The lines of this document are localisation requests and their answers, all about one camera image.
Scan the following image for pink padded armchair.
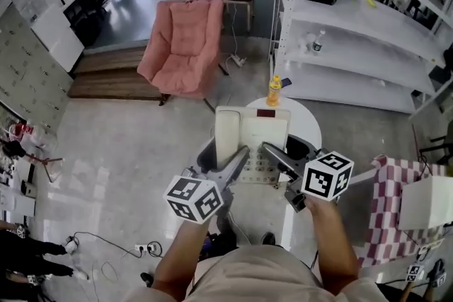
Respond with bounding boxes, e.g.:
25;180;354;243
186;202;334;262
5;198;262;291
137;0;229;113

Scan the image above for orange drink bottle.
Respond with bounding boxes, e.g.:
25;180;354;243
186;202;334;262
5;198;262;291
265;74;283;108

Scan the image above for wooden step platform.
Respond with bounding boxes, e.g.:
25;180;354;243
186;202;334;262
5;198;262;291
67;45;164;102

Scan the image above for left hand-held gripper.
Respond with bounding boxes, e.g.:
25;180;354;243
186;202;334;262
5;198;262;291
162;137;251;225

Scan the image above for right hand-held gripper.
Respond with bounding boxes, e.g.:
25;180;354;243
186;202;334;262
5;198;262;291
260;136;355;214

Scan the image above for black bag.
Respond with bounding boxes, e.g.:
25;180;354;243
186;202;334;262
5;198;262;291
430;45;453;82

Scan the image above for person's left forearm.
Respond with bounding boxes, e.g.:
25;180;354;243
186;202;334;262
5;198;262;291
154;219;210;302

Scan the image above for grey locker wall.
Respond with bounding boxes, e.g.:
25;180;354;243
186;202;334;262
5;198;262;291
0;3;74;134

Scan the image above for pink checkered tablecloth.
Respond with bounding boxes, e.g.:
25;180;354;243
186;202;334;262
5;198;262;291
357;154;453;268

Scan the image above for white cabinet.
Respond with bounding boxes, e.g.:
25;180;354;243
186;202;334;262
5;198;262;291
30;3;86;74

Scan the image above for white box appliance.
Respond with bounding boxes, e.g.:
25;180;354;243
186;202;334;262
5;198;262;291
398;175;453;233

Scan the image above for thin white floor cable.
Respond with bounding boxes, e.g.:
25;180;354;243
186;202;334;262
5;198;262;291
91;260;120;302

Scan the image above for red tripod stand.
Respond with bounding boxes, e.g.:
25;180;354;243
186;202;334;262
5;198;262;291
6;122;64;183

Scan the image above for white table frame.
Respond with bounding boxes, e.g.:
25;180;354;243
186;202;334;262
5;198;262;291
348;168;376;185

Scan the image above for person's beige shirt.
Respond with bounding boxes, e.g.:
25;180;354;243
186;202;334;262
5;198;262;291
123;245;390;302

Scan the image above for white metal shelving unit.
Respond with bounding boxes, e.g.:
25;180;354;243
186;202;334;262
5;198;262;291
268;0;453;121

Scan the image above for blue black waist device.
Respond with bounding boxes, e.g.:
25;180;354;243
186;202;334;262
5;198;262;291
201;231;238;259

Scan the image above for round white side table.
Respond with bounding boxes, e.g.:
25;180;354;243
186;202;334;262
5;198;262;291
245;97;323;188

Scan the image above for clear water bottle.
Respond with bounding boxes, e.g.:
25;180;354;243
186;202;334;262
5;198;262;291
311;30;326;56

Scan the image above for black floor cable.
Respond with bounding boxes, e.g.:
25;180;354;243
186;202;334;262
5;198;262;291
72;231;164;259

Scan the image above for person's right forearm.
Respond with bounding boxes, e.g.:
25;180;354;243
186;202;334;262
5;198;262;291
304;197;360;294

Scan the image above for white desk telephone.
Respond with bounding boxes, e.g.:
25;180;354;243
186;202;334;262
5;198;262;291
214;105;292;184

